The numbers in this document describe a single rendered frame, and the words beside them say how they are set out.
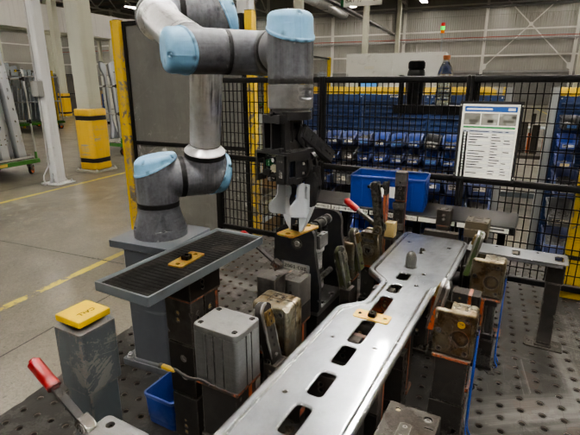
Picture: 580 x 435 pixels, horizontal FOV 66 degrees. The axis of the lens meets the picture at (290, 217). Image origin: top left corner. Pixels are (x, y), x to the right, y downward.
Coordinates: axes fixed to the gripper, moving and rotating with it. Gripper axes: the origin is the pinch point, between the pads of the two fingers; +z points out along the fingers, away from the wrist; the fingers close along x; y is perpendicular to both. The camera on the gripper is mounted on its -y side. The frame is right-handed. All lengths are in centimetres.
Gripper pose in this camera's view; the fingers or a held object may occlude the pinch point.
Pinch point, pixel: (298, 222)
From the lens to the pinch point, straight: 82.0
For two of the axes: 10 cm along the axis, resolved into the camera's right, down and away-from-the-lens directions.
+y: -6.4, 2.2, -7.4
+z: 0.0, 9.6, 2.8
